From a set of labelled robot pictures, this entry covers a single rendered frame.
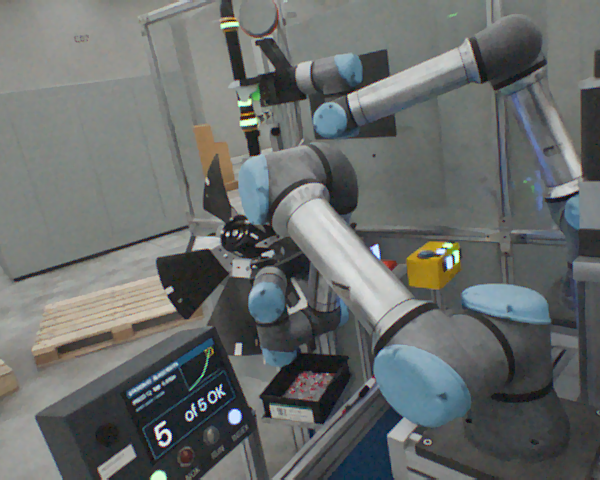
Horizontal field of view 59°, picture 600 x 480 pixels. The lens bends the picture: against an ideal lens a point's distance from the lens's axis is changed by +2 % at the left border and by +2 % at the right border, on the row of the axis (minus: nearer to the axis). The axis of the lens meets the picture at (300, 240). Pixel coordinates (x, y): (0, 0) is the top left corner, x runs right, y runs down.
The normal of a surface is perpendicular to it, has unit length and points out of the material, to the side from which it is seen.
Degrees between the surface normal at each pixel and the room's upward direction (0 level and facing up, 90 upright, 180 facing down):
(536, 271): 90
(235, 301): 52
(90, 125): 90
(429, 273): 90
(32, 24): 90
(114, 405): 75
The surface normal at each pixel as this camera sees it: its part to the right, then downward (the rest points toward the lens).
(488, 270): -0.61, 0.33
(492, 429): -0.70, 0.02
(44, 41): 0.58, 0.13
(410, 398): -0.75, 0.37
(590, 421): -0.17, -0.95
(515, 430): -0.33, 0.02
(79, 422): 0.70, -0.20
